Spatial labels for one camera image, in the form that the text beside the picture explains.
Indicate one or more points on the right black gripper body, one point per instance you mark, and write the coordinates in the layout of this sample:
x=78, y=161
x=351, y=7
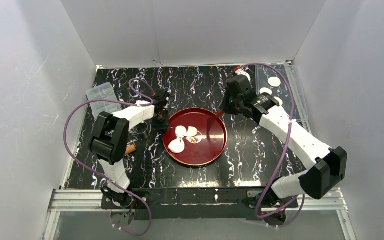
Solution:
x=229, y=105

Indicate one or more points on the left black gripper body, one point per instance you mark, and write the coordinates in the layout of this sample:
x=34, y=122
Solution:
x=160, y=119

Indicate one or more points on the cut round wrapper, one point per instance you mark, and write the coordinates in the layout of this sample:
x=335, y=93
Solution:
x=177, y=146
x=180, y=131

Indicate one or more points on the red round lacquer plate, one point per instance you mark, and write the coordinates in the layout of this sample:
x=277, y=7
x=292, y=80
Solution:
x=198, y=150

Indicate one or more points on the white dough lump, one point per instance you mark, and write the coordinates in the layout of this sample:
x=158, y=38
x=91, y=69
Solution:
x=191, y=132

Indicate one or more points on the wooden double-ended pastry roller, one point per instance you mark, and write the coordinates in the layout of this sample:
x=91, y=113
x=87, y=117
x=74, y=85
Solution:
x=130, y=149

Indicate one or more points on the metal scraper wooden handle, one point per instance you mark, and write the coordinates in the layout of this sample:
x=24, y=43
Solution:
x=211, y=122

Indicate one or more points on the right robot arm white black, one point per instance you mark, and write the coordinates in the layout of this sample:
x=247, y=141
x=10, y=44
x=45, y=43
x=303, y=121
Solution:
x=325, y=166

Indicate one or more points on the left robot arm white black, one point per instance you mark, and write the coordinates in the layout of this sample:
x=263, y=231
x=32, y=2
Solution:
x=109, y=140

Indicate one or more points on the round dumpling wrapper left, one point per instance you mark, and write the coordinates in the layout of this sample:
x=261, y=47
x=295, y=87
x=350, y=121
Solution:
x=265, y=90

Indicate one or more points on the round dumpling wrapper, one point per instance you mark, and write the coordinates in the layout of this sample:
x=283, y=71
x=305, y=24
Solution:
x=265, y=90
x=280, y=101
x=274, y=81

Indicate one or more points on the round dumpling wrapper far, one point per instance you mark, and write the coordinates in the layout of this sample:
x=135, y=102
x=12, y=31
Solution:
x=274, y=81

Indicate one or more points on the round dumpling wrapper near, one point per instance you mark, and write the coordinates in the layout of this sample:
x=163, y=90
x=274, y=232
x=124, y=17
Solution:
x=280, y=101

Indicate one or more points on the clear acrylic tray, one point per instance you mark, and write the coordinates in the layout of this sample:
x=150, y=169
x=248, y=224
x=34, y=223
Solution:
x=291, y=74

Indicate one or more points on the clear plastic compartment box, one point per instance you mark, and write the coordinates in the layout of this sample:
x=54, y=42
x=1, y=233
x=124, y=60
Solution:
x=104, y=91

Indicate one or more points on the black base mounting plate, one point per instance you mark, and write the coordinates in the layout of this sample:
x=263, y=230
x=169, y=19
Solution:
x=185, y=203

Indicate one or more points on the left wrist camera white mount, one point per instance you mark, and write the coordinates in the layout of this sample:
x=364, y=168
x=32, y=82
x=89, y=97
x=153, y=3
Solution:
x=167, y=102

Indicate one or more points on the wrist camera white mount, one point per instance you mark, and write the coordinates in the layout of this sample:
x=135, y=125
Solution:
x=240, y=71
x=167, y=102

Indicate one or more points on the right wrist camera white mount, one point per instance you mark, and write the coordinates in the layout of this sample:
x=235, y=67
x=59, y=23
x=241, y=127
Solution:
x=240, y=71

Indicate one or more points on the aluminium frame rail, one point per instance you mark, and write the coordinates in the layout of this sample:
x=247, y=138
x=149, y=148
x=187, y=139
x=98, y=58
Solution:
x=88, y=200

